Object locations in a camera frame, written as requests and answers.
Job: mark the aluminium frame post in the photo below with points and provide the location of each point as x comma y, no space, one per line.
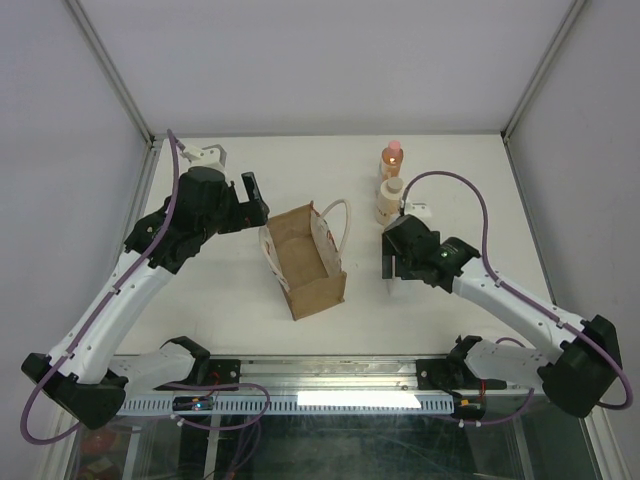
96,46
544,66

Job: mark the white cable duct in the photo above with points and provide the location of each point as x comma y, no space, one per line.
352,402

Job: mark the orange bottle pink cap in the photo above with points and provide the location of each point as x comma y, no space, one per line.
391,161

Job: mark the right aluminium frame post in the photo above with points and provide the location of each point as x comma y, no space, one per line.
544,66

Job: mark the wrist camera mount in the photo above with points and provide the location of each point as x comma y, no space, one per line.
417,209
213,156

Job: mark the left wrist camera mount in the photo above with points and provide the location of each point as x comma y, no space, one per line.
213,156

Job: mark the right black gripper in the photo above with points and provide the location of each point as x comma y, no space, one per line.
387,261

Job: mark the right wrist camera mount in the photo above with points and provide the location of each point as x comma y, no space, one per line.
417,209

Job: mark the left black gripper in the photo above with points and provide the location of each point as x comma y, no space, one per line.
249,214

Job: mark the cream tube beige cap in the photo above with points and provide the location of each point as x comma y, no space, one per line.
388,199

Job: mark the left aluminium frame post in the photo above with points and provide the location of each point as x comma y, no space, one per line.
96,46

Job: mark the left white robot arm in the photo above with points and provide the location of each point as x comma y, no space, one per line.
81,373

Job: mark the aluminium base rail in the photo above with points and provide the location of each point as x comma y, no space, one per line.
350,372

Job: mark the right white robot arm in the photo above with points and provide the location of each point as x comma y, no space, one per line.
572,360

